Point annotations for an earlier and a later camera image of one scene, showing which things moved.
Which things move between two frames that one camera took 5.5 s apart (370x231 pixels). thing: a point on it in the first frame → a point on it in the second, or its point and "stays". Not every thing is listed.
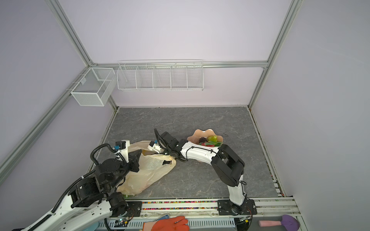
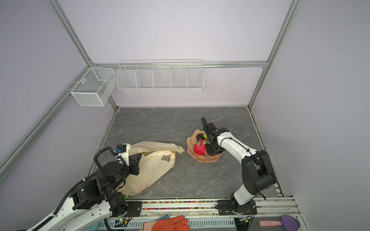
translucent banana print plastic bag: (153, 166) stays
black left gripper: (134, 159) stays
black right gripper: (167, 163) → (209, 151)
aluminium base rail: (168, 209) stays
